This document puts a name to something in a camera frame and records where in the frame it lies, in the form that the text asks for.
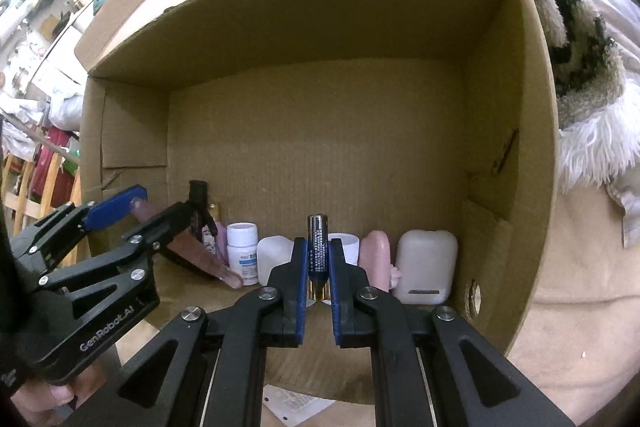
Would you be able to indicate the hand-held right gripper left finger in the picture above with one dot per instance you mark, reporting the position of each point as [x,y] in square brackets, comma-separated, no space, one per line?
[300,297]

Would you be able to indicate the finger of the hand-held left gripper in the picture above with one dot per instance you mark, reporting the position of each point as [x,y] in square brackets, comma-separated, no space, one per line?
[115,207]
[170,222]

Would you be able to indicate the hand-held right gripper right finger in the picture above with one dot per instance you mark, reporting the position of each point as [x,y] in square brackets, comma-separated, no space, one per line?
[337,297]

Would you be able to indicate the black cosmetic tube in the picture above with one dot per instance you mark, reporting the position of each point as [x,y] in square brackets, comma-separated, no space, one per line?
[198,194]

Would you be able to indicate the black and gold battery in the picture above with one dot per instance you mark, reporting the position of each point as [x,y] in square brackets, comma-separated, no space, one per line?
[318,257]

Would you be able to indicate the pink patterned small box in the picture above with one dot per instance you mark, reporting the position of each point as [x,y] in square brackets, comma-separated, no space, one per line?
[212,239]

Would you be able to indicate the small white rounded case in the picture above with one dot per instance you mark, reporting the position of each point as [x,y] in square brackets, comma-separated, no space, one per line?
[275,257]

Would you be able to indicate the pink rounded plastic object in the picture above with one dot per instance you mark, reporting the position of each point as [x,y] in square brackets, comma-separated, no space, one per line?
[375,257]

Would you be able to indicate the white pill bottle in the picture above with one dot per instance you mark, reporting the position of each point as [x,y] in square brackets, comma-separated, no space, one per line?
[243,257]

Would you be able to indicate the translucent pink stick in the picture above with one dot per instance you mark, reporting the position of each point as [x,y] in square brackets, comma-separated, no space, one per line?
[220,274]

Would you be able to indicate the white charger adapter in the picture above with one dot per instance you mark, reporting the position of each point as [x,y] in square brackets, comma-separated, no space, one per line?
[425,262]

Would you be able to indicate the cardboard box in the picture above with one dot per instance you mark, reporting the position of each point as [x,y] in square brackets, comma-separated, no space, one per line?
[325,132]

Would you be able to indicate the person's left hand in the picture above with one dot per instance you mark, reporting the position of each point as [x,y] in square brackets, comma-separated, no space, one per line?
[45,402]

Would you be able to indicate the gold capped tube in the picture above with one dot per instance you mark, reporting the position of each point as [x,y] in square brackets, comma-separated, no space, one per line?
[215,211]

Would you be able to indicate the white beaded flower clip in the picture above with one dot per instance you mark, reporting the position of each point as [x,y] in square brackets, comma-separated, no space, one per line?
[396,276]

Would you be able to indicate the wooden rack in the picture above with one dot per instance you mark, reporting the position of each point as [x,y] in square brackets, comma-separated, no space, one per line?
[45,187]

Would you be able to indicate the red bag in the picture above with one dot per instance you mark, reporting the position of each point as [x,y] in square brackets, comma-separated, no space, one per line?
[50,162]

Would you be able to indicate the white plastic bag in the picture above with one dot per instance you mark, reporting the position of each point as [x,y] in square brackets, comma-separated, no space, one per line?
[65,109]

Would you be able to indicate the cluttered storage shelf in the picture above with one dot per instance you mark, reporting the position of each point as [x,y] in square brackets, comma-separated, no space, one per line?
[50,7]

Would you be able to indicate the beige blanket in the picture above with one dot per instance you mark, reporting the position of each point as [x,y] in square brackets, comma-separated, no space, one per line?
[575,307]

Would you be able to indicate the shaggy patterned throw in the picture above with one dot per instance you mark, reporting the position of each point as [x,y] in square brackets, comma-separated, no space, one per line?
[575,32]

